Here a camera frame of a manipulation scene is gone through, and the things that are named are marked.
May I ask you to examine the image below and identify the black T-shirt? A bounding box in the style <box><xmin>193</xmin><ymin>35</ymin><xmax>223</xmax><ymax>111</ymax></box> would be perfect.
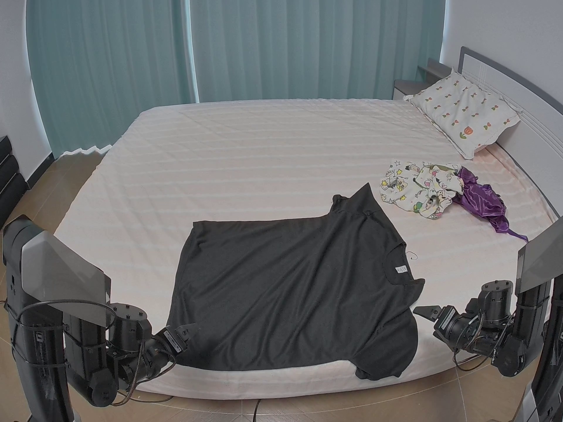
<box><xmin>167</xmin><ymin>182</ymin><xmax>426</xmax><ymax>381</ymax></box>

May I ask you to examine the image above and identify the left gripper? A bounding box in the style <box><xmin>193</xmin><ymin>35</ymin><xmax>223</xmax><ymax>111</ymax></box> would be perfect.
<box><xmin>152</xmin><ymin>322</ymin><xmax>199</xmax><ymax>361</ymax></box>

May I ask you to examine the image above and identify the white printed garment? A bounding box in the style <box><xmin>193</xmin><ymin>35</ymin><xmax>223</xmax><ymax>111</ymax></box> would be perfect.
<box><xmin>379</xmin><ymin>159</ymin><xmax>467</xmax><ymax>222</ymax></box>

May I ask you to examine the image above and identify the bed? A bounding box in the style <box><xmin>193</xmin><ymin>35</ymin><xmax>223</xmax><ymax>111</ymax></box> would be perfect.
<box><xmin>57</xmin><ymin>46</ymin><xmax>563</xmax><ymax>399</ymax></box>

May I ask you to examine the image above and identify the purple garment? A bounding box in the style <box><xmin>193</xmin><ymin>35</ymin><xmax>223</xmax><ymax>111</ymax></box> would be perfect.
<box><xmin>453</xmin><ymin>166</ymin><xmax>529</xmax><ymax>243</ymax></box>

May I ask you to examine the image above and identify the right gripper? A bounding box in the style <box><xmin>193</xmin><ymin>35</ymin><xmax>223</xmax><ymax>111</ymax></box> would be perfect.
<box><xmin>413</xmin><ymin>305</ymin><xmax>469</xmax><ymax>348</ymax></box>

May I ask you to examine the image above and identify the blue-green curtain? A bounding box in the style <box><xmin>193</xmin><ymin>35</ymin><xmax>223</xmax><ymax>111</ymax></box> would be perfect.
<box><xmin>26</xmin><ymin>0</ymin><xmax>199</xmax><ymax>157</ymax></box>
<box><xmin>187</xmin><ymin>0</ymin><xmax>447</xmax><ymax>103</ymax></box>

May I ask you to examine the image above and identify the grey bedside table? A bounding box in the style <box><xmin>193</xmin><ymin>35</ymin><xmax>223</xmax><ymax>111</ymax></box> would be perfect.
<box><xmin>393</xmin><ymin>57</ymin><xmax>454</xmax><ymax>101</ymax></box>

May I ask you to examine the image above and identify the black chest of drawers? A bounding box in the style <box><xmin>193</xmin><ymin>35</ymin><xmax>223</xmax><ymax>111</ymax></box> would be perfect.
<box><xmin>0</xmin><ymin>135</ymin><xmax>26</xmax><ymax>229</ymax></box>

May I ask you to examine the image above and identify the white printed pillow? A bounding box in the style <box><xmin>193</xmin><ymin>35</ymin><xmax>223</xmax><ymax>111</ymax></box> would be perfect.
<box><xmin>404</xmin><ymin>69</ymin><xmax>523</xmax><ymax>161</ymax></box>

